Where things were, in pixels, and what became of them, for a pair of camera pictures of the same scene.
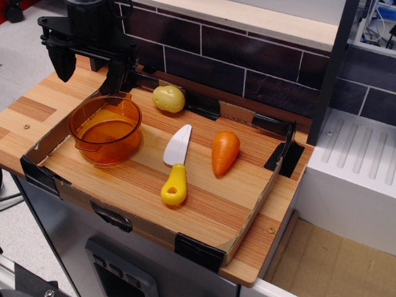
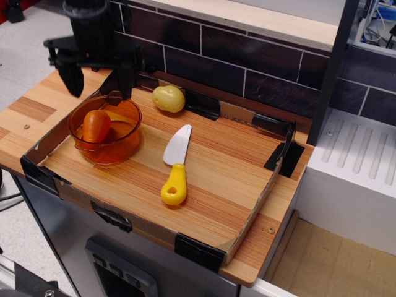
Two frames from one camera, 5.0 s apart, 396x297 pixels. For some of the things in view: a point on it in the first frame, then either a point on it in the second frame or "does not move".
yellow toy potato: [169, 98] does not move
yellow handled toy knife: [174, 190] does not move
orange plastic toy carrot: [225, 147] to [96, 124]
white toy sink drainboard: [349, 193] does not move
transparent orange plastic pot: [106, 128] does not move
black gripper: [91, 27] to [94, 43]
